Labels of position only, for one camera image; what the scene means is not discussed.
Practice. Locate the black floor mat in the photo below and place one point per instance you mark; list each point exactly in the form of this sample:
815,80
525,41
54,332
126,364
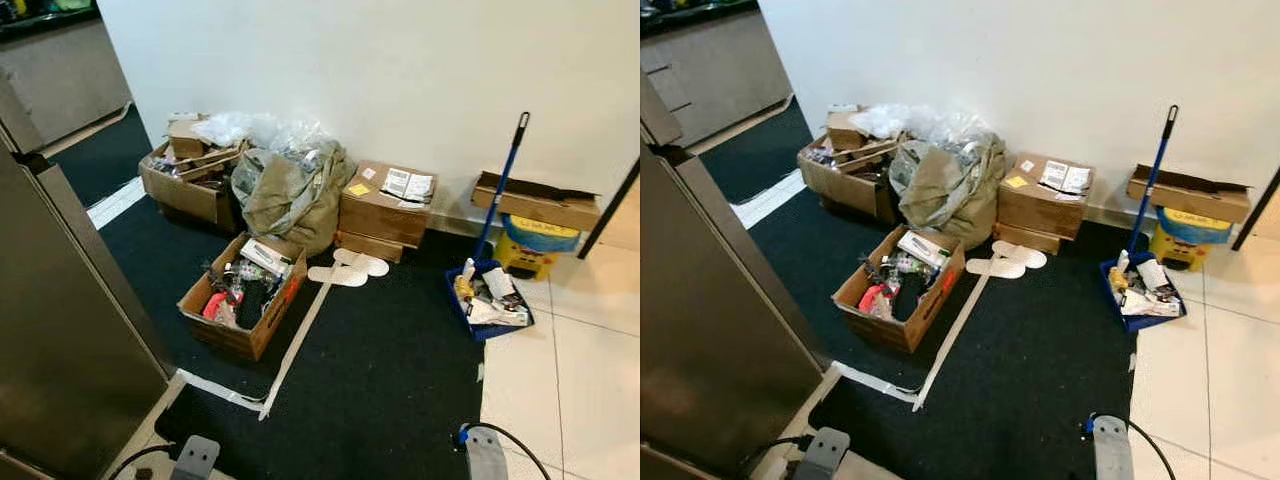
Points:
1040,390
390,400

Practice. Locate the yellow and blue pedal bin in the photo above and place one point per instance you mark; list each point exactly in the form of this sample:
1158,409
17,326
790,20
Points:
1192,242
540,250

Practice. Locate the shallow open cardboard box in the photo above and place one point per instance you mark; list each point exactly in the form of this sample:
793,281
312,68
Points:
1195,200
540,208

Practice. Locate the grey metal cabinet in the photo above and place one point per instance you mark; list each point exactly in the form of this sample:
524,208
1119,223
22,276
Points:
60,330
720,330

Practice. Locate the white and green packet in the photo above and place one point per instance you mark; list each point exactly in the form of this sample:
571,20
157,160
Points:
495,312
1150,303

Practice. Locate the yellow snack packet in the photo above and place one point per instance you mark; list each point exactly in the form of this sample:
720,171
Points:
465,288
1118,280

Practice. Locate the grey kitchen counter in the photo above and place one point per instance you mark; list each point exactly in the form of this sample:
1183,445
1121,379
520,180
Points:
710,70
60,80

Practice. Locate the cardboard box with wooden slats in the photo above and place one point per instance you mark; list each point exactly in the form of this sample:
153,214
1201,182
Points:
190,200
850,190

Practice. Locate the small brown cardboard box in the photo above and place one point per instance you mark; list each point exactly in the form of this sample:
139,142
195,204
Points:
188,140
848,130

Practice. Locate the red snack packet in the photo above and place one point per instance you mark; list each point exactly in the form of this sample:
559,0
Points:
222,305
878,298

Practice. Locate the cardboard box with shipping labels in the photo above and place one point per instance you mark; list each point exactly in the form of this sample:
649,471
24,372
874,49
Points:
1040,208
385,215

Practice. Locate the thin flat cardboard box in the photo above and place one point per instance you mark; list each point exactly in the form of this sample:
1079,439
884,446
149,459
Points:
368,246
1025,238

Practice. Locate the open cardboard box red label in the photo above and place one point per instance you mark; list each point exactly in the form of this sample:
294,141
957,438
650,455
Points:
905,330
250,335

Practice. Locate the white product box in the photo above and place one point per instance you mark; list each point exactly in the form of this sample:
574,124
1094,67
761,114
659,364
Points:
267,257
923,250

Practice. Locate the grey-green woven sack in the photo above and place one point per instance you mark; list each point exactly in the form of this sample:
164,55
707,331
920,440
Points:
945,195
290,205

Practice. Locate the black door frame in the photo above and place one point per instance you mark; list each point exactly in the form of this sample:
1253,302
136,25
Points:
1258,205
610,210

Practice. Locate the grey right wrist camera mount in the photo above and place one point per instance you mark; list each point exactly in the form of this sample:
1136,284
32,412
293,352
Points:
1112,450
485,455

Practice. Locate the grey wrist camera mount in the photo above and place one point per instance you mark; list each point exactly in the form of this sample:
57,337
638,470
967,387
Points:
485,455
196,458
823,452
1112,450

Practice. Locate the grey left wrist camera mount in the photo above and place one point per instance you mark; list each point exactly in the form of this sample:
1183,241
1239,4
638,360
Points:
196,458
823,452

